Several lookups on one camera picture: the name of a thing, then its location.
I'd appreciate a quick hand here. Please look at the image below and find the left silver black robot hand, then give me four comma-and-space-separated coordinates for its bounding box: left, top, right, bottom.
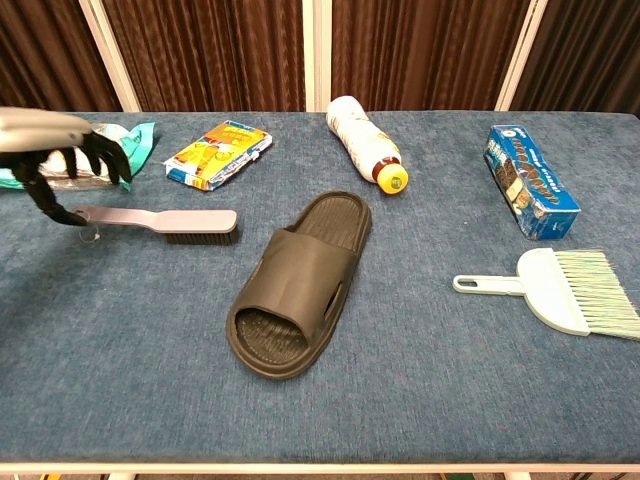
0, 107, 134, 226

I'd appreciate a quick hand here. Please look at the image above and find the grey scrub brush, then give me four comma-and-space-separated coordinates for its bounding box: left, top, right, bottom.
72, 204, 240, 246

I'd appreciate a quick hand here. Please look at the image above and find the black rubber slipper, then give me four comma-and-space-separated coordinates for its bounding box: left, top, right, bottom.
225, 190, 374, 381

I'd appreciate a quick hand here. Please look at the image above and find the mint green hand broom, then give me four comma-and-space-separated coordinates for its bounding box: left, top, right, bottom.
452, 247, 640, 342

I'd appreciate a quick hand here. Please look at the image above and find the brown curtain panel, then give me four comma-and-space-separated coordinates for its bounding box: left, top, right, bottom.
102, 0, 306, 113
330, 0, 531, 113
509, 0, 640, 119
0, 0, 122, 119

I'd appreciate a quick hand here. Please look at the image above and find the teal snack bag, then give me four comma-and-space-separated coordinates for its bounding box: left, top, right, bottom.
0, 121, 157, 192

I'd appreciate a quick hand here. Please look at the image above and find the yellow snack box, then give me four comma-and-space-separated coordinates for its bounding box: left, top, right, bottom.
163, 119, 274, 192

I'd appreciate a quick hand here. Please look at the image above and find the blue fabric table cover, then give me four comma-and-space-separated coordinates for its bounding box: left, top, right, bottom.
0, 110, 640, 466

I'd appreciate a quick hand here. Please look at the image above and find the white bottle yellow cap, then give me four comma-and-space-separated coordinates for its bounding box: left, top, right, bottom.
325, 95, 410, 195

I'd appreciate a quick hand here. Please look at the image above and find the blue cookie box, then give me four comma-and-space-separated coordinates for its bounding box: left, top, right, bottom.
482, 124, 582, 241

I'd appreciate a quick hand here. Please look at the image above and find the white partition post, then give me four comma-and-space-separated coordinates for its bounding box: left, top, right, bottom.
494, 0, 549, 113
302, 0, 334, 113
78, 0, 142, 113

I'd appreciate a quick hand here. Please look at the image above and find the white table frame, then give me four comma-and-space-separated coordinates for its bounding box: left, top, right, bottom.
0, 460, 640, 480

